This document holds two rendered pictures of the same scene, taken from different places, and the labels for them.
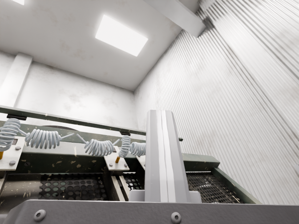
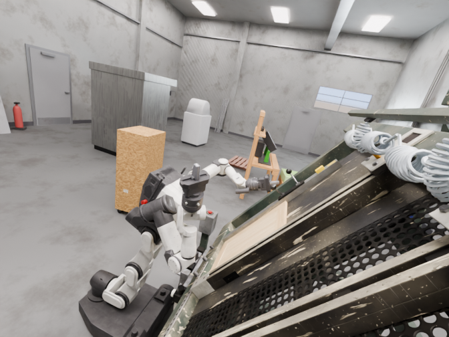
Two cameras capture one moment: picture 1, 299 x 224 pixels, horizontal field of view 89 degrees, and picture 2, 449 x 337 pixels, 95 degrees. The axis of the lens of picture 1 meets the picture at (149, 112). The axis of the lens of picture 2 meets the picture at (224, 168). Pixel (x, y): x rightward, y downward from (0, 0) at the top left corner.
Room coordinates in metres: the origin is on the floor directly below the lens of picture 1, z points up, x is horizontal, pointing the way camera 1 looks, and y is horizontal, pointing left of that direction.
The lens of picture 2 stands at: (0.75, -0.31, 1.90)
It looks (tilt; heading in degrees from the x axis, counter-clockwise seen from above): 19 degrees down; 147
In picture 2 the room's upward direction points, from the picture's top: 12 degrees clockwise
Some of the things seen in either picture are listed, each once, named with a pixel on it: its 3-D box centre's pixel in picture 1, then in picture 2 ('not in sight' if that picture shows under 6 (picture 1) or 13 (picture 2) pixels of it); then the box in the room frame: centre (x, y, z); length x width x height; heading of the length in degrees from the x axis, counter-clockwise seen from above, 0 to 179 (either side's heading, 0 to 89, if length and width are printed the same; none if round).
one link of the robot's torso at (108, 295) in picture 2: not in sight; (121, 291); (-0.60, -0.15, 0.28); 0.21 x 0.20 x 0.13; 43
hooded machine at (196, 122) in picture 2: not in sight; (197, 122); (-6.46, 2.83, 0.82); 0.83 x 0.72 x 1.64; 128
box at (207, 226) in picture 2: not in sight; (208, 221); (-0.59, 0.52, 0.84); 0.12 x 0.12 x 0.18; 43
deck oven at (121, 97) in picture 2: not in sight; (133, 114); (-5.06, 0.45, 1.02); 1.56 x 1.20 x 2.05; 40
